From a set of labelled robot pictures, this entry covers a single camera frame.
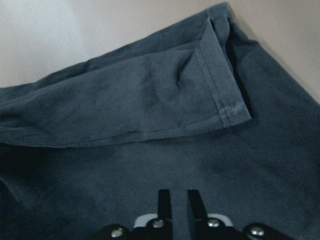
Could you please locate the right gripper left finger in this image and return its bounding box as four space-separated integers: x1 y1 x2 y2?
157 189 172 226

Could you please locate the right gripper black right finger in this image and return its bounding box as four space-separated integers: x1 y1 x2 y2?
187 189 208 225

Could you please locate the black graphic t-shirt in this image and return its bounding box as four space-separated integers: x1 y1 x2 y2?
0 3 320 240

